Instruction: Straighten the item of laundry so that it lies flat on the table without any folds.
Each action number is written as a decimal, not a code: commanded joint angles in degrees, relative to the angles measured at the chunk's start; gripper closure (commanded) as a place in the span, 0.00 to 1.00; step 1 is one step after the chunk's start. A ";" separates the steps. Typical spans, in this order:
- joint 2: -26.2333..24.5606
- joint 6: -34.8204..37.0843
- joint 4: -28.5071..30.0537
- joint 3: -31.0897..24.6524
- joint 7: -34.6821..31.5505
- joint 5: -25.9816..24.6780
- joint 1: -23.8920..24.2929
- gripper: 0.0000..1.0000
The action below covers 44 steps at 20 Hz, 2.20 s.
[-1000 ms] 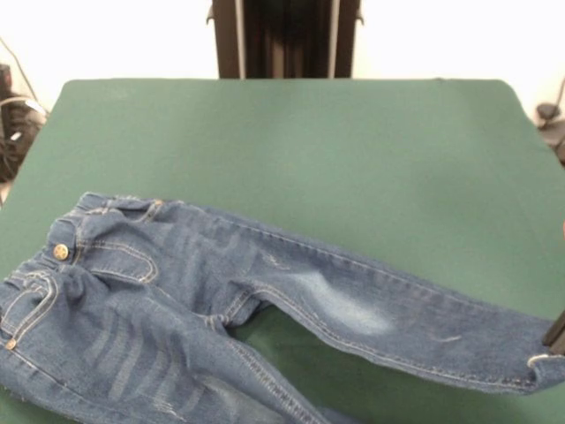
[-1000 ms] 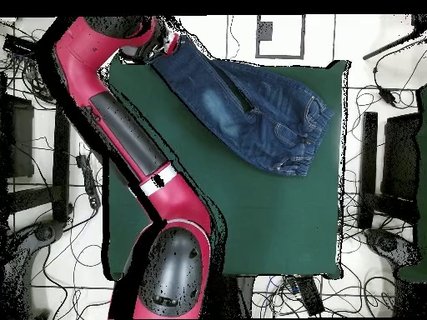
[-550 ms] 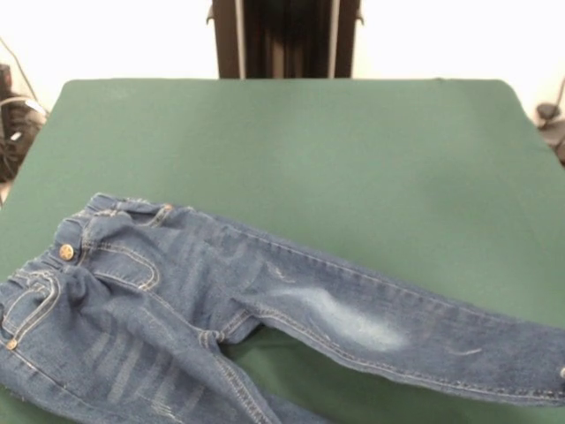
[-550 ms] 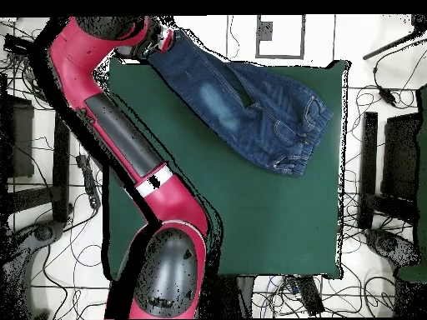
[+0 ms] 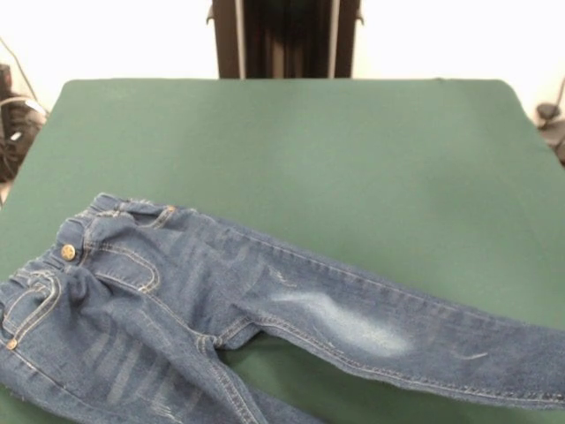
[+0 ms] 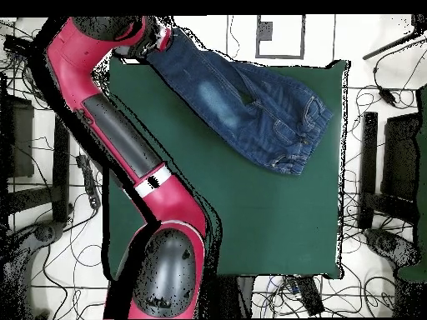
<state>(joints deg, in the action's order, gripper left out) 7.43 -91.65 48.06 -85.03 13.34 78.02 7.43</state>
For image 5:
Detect blue denim jeans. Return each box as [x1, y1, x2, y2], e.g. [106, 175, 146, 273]
[0, 192, 565, 424]

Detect dark green table cloth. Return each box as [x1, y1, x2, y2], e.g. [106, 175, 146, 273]
[0, 78, 565, 424]

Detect black wheeled chair base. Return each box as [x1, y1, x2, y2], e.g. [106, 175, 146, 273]
[0, 64, 49, 183]
[535, 102, 565, 167]

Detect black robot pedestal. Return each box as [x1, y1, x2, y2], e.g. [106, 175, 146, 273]
[211, 0, 364, 80]

